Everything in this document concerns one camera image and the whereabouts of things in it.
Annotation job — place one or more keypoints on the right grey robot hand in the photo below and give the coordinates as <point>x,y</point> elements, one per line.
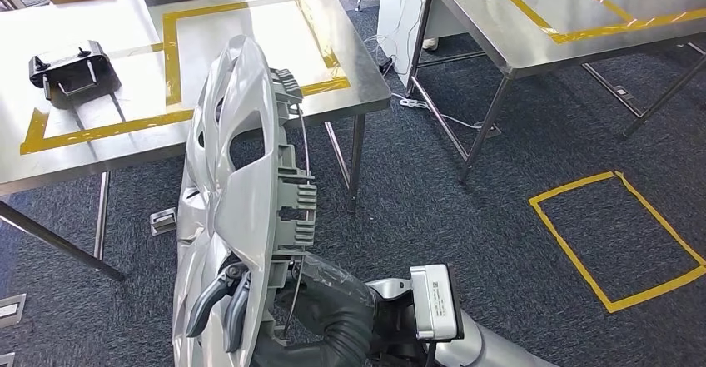
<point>331,293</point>

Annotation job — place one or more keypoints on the grey plastic wheel hubcap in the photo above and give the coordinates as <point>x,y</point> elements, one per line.
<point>242,204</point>

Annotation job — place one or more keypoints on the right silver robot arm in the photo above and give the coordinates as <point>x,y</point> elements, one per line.
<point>496,348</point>

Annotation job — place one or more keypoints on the steel workbench table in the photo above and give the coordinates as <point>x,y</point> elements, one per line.
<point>469,0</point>
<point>55,22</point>

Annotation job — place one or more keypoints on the open metal floor box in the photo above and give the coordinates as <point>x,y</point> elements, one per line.
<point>164,222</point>

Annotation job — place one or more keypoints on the black power plug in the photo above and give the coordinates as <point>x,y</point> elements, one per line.
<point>387,65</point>

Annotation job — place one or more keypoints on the yellow floor tape square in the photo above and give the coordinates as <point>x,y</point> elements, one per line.
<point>571,255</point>

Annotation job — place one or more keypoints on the yellow tape outline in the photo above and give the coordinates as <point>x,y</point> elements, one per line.
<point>528,14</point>
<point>171,61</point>

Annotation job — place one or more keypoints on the white desk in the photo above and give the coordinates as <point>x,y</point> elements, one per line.
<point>397,11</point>

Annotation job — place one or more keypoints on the floor socket plate with outlet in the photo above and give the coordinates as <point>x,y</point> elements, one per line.
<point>5,360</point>
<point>11,310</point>

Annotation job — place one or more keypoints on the black remote controller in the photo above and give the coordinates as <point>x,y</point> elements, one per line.
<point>72,67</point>

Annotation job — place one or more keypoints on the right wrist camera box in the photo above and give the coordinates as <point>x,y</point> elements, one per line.
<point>436,301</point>

